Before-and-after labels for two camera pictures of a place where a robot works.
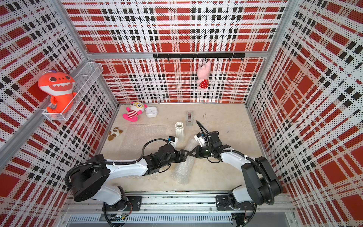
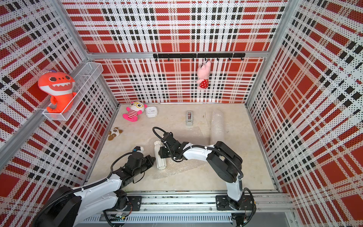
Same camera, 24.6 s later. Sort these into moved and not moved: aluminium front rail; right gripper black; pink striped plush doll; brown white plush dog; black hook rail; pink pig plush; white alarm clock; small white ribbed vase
Moved: right gripper black; small white ribbed vase
Not moved: pink striped plush doll; pink pig plush; aluminium front rail; black hook rail; white alarm clock; brown white plush dog
